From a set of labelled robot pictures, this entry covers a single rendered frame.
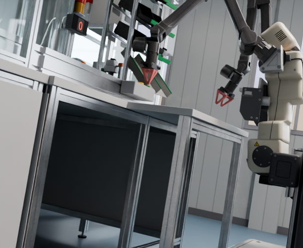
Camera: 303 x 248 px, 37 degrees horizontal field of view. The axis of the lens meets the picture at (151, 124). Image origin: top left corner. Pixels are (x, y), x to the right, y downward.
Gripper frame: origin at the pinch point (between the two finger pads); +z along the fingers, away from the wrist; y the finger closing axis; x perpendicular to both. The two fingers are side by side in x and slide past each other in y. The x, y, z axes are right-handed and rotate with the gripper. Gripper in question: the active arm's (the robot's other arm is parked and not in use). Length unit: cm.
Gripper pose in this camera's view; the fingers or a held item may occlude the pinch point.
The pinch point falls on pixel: (147, 82)
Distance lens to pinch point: 214.5
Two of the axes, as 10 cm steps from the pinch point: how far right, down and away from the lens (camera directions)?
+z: -1.6, 9.8, -0.7
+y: -4.3, -1.3, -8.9
